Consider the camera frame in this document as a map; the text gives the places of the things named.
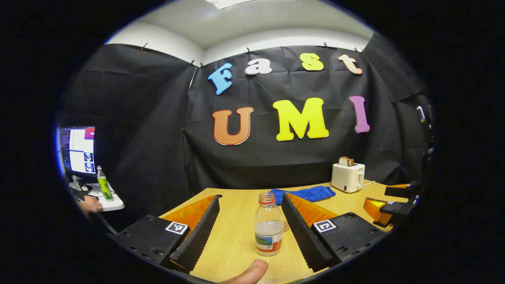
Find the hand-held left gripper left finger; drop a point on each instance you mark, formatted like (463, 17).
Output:
(199, 232)

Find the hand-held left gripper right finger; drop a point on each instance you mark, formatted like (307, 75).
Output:
(302, 232)

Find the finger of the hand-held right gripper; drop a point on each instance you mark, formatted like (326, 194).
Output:
(402, 190)
(376, 211)

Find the round wooden coaster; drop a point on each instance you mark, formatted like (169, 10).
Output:
(286, 227)

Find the clear plastic water bottle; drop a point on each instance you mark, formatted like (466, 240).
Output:
(268, 232)

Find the green drink bottle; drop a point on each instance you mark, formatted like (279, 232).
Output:
(104, 187)

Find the blue towel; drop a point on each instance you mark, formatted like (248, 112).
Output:
(311, 194)

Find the white toaster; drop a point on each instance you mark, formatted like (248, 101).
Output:
(347, 177)

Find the toasted bread slice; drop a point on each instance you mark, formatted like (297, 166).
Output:
(346, 161)

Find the small white side table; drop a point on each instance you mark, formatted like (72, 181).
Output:
(112, 204)

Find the computer monitor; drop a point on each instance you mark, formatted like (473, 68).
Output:
(79, 150)

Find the ceiling light panel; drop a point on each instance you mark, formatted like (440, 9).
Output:
(229, 2)

